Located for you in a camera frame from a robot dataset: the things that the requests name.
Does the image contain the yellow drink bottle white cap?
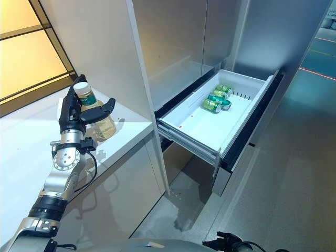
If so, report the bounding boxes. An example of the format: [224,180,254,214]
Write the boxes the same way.
[72,82,117,143]

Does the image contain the green drink can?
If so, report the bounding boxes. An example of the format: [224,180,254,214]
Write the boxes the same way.
[207,93,233,111]
[202,98,223,114]
[215,83,234,96]
[212,89,232,101]

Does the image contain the white counter cabinet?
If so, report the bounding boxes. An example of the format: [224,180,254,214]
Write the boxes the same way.
[0,0,172,252]

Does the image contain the grey robot torso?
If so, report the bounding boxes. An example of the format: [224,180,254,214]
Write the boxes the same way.
[128,237,211,252]

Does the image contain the black framed orange window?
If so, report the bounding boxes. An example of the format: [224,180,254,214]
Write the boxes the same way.
[0,0,80,118]

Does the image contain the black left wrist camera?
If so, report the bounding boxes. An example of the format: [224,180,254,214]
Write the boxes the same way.
[79,136,97,152]

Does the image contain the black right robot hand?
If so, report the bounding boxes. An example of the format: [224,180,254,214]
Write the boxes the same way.
[202,230,245,252]

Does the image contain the stainless steel fridge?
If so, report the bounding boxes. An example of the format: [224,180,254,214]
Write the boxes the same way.
[130,0,334,198]

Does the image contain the steel fridge drawer front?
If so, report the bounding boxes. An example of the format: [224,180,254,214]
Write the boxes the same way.
[214,68,286,198]

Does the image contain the white fridge drawer bin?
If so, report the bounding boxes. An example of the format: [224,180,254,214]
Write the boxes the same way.
[156,69,279,159]

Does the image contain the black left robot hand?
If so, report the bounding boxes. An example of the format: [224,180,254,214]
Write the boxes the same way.
[58,75,117,134]

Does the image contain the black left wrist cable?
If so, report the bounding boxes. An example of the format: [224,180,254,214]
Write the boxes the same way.
[73,150,99,194]

